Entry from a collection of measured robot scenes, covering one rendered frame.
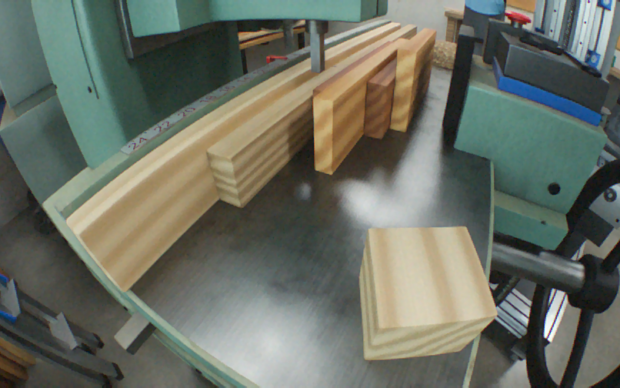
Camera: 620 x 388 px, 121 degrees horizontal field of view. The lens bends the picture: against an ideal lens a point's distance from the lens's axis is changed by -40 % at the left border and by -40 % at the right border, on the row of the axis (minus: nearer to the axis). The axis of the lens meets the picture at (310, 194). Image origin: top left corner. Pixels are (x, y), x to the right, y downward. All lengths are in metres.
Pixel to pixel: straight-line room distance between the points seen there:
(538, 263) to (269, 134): 0.28
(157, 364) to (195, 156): 1.08
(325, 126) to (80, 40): 0.26
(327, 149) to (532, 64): 0.18
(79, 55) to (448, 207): 0.36
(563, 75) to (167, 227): 0.30
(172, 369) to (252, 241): 1.03
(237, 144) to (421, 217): 0.12
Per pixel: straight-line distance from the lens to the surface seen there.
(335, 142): 0.20
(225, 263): 0.16
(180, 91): 0.38
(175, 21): 0.25
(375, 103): 0.24
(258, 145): 0.18
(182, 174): 0.17
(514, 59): 0.26
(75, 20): 0.33
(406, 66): 0.25
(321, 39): 0.25
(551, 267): 0.33
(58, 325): 1.19
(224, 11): 0.26
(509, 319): 1.10
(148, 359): 1.24
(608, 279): 0.36
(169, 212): 0.17
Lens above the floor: 1.03
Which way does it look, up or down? 41 degrees down
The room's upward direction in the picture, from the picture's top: 2 degrees counter-clockwise
